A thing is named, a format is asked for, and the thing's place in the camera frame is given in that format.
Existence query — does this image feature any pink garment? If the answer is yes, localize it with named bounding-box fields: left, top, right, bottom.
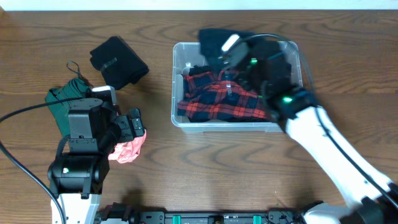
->
left=108, top=128, right=147, bottom=164

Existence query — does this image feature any dark navy garment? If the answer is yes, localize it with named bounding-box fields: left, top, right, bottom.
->
left=198, top=28, right=254, bottom=73

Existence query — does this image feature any red plaid flannel shirt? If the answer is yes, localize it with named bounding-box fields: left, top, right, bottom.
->
left=177, top=65, right=270, bottom=123

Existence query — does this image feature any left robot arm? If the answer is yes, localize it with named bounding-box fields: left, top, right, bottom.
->
left=48, top=98, right=145, bottom=223

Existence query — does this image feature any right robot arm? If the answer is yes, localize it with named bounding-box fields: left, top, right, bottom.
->
left=220, top=39, right=397, bottom=223

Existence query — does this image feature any clear plastic storage bin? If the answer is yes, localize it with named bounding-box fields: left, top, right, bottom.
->
left=171, top=41, right=303, bottom=133

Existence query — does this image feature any black folded garment with tape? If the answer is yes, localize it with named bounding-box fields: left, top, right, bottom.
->
left=90, top=36, right=149, bottom=90

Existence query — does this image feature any green folded garment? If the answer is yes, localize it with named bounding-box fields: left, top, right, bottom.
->
left=45, top=61, right=90, bottom=137

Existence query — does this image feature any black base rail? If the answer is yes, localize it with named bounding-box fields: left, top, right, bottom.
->
left=94, top=203, right=305, bottom=224

